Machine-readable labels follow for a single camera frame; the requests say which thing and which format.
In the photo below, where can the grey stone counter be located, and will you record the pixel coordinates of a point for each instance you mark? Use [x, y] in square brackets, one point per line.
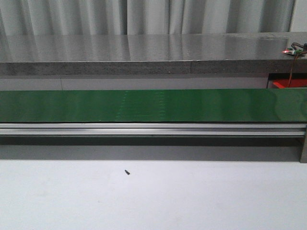
[149, 54]

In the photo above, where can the red plastic tray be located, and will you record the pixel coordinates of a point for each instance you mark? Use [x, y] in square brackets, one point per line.
[283, 83]

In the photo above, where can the green conveyor belt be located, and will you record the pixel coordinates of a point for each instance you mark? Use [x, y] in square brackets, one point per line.
[208, 105]

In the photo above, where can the small green circuit board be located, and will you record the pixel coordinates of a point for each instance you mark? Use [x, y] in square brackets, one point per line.
[293, 52]

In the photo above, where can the grey curtain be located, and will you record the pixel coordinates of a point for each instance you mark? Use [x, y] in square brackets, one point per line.
[138, 17]

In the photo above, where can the aluminium conveyor frame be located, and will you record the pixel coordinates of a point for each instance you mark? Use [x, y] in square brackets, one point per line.
[156, 141]

